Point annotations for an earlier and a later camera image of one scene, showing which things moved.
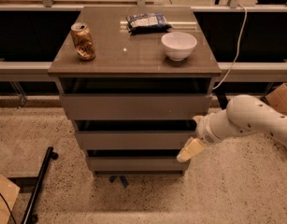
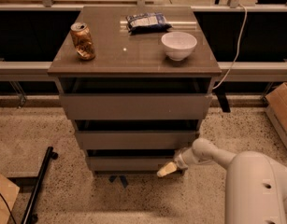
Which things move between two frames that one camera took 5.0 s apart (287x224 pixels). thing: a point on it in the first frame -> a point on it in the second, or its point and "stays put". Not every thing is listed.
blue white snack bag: [148, 22] stays put
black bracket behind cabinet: [220, 91] stays put
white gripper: [206, 130] -> [181, 160]
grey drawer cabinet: [136, 81] stays put
